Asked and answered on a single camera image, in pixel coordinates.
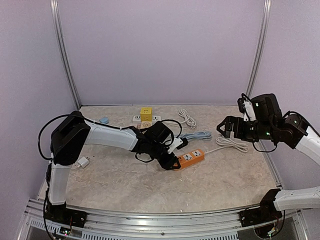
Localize front aluminium rail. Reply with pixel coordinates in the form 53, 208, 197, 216
16, 199, 311, 240

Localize orange power strip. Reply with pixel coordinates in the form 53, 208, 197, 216
174, 136, 248, 171

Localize yellow cube socket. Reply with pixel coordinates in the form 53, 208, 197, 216
140, 107, 153, 122

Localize aluminium frame post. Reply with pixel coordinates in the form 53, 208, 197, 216
241, 0, 272, 97
49, 0, 82, 110

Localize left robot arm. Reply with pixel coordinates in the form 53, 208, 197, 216
38, 111, 183, 223

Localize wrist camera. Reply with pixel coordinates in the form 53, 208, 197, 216
167, 137, 189, 154
237, 96, 256, 122

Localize beige cube socket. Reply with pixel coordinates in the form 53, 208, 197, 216
140, 121, 153, 129

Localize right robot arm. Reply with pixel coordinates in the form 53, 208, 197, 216
216, 93, 320, 222

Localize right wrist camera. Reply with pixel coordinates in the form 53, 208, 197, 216
237, 96, 256, 122

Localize blue power strip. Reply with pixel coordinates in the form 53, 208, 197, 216
180, 131, 212, 141

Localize white power strip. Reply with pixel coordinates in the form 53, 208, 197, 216
132, 108, 197, 129

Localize left aluminium frame post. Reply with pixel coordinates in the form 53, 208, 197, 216
49, 0, 82, 110

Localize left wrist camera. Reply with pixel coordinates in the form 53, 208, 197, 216
167, 137, 189, 154

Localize blue plug adapter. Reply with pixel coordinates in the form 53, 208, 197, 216
99, 117, 109, 124

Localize right aluminium frame post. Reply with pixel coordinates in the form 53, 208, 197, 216
241, 0, 272, 97

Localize white charger with cable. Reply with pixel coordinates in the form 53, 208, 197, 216
71, 156, 90, 170

